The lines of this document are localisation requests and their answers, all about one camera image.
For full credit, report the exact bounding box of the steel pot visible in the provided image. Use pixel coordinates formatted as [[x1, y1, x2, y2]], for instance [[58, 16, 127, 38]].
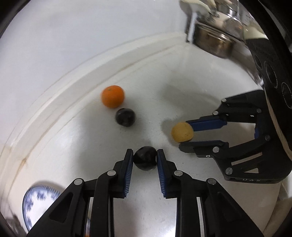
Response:
[[193, 23, 235, 58]]

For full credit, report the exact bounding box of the black device with round holes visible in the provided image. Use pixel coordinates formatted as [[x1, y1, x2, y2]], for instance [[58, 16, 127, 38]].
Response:
[[245, 38, 291, 149]]

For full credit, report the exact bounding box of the dark plum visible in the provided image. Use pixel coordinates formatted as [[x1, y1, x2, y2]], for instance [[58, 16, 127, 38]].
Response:
[[115, 108, 136, 127], [133, 146, 157, 171]]

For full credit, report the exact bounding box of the dark plum on counter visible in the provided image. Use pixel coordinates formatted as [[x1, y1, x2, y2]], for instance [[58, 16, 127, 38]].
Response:
[[115, 108, 136, 127]]

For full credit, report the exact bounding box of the yellow round fruit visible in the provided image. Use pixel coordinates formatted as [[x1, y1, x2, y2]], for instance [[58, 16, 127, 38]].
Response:
[[171, 122, 194, 143]]

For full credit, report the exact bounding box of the blue white patterned plate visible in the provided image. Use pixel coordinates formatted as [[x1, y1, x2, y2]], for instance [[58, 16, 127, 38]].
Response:
[[22, 185, 61, 231]]

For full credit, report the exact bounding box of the orange fruit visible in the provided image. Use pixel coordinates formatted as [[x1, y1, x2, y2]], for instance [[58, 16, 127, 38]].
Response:
[[101, 85, 125, 109]]

